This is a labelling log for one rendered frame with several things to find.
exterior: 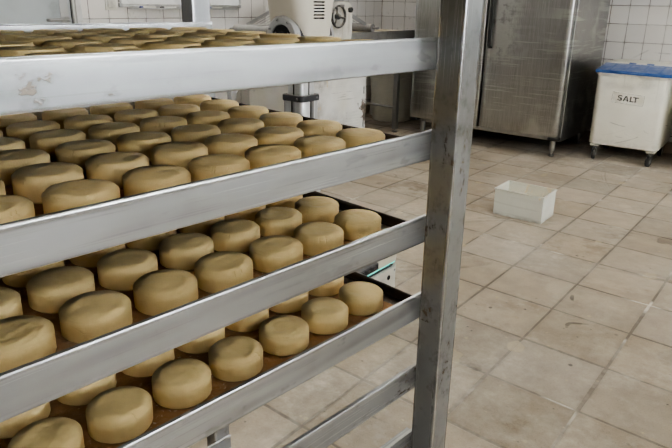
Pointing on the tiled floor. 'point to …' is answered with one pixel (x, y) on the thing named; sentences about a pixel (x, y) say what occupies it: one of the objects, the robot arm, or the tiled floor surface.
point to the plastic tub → (524, 201)
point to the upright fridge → (530, 41)
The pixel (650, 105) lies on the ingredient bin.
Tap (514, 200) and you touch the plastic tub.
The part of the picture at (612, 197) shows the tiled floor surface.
